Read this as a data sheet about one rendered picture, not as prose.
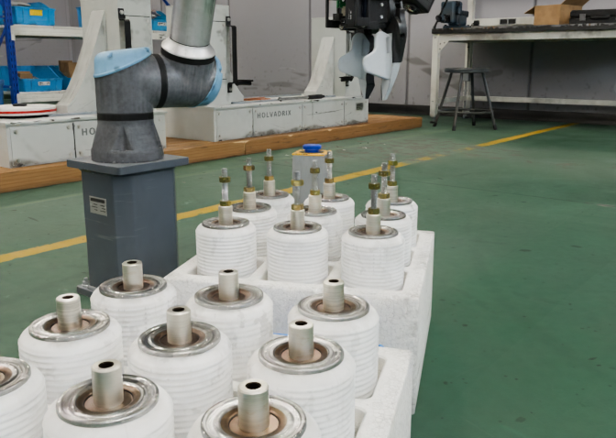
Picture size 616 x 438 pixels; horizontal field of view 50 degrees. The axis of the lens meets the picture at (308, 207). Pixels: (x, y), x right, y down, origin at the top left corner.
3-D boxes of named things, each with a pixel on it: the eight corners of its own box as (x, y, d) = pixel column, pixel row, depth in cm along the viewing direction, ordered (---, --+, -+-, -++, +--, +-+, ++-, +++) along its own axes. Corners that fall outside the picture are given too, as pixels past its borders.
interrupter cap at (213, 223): (224, 218, 110) (223, 213, 110) (258, 224, 106) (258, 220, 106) (192, 227, 104) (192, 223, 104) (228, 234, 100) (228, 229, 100)
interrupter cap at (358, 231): (403, 231, 102) (403, 226, 102) (390, 243, 95) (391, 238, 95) (356, 226, 105) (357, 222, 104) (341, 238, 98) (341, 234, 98)
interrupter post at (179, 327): (161, 346, 61) (159, 312, 60) (174, 336, 63) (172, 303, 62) (185, 349, 60) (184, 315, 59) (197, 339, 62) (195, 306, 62)
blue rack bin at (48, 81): (-8, 91, 568) (-10, 65, 564) (33, 89, 598) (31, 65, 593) (24, 92, 539) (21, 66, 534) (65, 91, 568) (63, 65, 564)
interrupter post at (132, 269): (118, 291, 75) (116, 264, 74) (129, 285, 77) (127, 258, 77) (137, 294, 74) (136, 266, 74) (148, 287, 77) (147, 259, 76)
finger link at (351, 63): (329, 95, 97) (335, 30, 94) (360, 94, 100) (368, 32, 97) (341, 100, 94) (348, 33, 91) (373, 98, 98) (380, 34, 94)
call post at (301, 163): (291, 294, 146) (291, 155, 139) (300, 284, 153) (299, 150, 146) (323, 297, 144) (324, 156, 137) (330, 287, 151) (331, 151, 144)
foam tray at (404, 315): (167, 385, 105) (161, 278, 101) (247, 301, 142) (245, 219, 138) (414, 416, 96) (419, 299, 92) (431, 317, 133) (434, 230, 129)
